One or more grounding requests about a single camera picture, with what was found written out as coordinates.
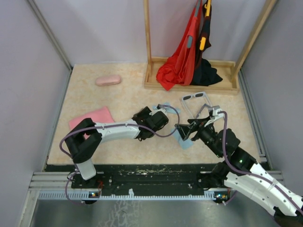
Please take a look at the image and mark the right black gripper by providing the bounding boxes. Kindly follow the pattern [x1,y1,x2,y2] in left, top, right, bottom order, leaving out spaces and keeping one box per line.
[175,115,223,157]

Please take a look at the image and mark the light blue lens cloth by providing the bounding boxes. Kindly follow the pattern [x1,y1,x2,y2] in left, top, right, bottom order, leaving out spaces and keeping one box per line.
[171,129,194,149]

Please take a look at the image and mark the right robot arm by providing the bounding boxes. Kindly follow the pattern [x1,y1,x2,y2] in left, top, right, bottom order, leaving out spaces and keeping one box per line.
[175,118,303,219]

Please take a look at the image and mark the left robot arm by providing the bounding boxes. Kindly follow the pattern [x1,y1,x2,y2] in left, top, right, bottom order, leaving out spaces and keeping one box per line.
[61,105,169,188]

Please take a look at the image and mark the crumpled light blue cloth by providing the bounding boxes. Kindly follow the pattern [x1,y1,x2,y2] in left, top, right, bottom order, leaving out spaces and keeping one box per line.
[161,102,181,113]

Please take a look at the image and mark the pink folded cloth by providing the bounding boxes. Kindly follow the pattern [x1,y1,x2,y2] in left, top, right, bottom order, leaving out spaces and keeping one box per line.
[69,106,115,130]

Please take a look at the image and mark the pink glasses case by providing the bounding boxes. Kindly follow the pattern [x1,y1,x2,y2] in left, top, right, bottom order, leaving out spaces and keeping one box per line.
[95,75,122,87]

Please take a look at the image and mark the red hanging garment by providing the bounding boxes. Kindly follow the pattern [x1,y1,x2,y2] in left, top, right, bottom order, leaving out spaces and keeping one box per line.
[156,0,203,91]

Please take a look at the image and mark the dark hanging garment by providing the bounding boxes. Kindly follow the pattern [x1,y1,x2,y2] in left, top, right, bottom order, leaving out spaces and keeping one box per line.
[190,4,223,86]

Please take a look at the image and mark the wooden clothes rack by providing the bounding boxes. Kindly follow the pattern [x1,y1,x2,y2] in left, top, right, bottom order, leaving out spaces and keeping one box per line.
[143,0,276,95]

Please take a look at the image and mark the yellow clothes hanger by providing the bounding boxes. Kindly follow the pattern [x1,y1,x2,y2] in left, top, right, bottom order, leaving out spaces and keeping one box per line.
[199,0,212,51]

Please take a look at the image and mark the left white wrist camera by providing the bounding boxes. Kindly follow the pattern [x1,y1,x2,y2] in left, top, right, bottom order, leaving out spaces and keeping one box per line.
[156,104,168,115]

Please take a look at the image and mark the white frame sunglasses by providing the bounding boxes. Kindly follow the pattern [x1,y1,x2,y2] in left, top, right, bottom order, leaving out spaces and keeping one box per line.
[180,91,212,118]

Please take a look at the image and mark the grey blue frame glasses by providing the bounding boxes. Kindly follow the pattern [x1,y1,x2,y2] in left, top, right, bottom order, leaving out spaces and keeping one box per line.
[195,104,212,119]

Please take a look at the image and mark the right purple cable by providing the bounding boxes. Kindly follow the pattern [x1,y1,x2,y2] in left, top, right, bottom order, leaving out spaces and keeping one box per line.
[196,105,303,201]

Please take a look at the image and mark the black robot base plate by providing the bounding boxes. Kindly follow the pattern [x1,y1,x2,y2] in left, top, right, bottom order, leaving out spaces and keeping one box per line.
[45,163,270,196]

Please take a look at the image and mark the white cable duct strip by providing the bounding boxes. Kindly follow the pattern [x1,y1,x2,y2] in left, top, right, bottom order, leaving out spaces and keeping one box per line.
[38,189,228,201]

